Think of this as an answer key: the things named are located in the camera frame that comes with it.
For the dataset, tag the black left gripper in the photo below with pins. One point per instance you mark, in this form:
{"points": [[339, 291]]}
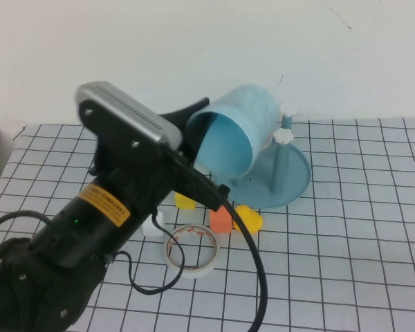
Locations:
{"points": [[138, 183]]}

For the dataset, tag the light blue plastic cup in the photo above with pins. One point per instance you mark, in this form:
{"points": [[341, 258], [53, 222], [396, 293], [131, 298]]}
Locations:
{"points": [[249, 103]]}

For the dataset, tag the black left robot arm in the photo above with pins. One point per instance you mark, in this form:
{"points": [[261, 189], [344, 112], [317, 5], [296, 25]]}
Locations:
{"points": [[38, 276]]}

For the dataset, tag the blue cup stand with pegs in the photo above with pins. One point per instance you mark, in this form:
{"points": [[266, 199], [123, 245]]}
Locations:
{"points": [[290, 180]]}

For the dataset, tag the yellow cube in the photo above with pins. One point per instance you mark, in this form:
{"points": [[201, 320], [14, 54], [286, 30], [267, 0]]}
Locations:
{"points": [[185, 203]]}

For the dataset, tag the orange cube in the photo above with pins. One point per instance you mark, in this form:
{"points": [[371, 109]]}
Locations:
{"points": [[219, 223]]}

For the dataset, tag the white cube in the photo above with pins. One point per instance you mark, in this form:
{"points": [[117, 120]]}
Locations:
{"points": [[151, 230]]}

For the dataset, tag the yellow rubber duck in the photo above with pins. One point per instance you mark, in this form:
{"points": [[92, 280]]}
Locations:
{"points": [[251, 220]]}

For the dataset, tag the white adhesive tape roll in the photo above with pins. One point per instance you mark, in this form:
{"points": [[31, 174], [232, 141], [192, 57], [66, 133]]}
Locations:
{"points": [[193, 273]]}

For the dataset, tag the black grid checkered tablecloth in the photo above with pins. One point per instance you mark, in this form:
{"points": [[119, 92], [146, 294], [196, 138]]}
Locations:
{"points": [[349, 224]]}

